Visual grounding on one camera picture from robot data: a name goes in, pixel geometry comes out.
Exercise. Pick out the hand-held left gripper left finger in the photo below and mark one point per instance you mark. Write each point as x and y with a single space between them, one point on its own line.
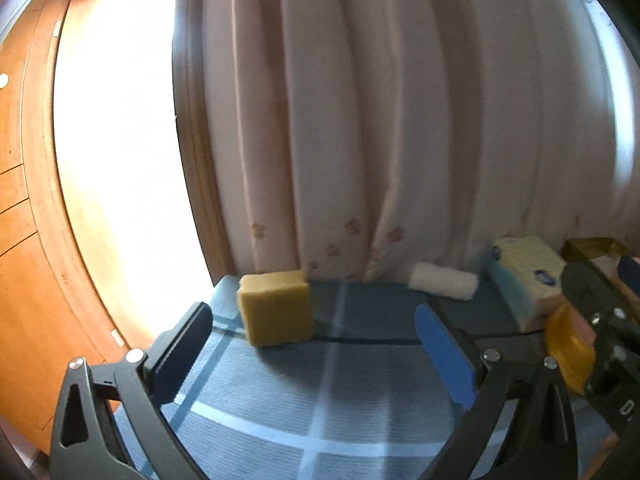
180 355

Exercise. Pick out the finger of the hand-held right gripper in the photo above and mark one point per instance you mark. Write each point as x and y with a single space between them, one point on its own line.
607 350
630 275

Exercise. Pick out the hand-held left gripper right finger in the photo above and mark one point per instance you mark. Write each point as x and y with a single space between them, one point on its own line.
442 355

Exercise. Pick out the gold rimmed tray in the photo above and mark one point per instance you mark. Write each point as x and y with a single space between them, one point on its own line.
590 247

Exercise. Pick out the yellow sponge block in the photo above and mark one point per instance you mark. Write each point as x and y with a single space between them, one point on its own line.
275 310

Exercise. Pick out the round container with yellow rim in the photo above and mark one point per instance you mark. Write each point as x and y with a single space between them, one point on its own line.
565 355

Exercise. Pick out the white bandage roll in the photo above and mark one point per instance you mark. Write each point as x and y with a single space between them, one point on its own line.
442 281

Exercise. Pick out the yellow tissue pack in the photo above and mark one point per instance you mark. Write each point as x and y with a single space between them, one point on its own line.
530 270

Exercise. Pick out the blue plaid tablecloth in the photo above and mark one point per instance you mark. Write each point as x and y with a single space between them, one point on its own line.
325 385

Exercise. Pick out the orange wooden wardrobe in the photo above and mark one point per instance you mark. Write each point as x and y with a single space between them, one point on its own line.
30 260

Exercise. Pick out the cream floral curtain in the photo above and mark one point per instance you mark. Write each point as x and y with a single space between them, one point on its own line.
400 110

